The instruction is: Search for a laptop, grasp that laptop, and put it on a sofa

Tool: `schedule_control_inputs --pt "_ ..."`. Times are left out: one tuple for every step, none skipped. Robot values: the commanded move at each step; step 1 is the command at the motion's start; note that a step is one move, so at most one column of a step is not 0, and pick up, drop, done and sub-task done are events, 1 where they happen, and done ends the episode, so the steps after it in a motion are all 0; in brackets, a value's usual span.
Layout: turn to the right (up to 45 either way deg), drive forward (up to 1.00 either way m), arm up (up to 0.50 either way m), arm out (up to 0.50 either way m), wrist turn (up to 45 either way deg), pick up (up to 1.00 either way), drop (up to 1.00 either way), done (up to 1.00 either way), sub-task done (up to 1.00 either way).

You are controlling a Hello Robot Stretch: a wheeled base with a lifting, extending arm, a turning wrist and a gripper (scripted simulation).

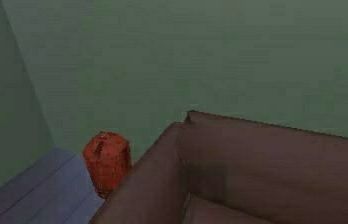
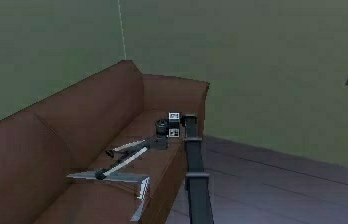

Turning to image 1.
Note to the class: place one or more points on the brown sofa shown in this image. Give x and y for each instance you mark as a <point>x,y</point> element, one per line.
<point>255,166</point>

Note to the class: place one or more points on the red bin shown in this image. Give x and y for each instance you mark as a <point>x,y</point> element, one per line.
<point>107,161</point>

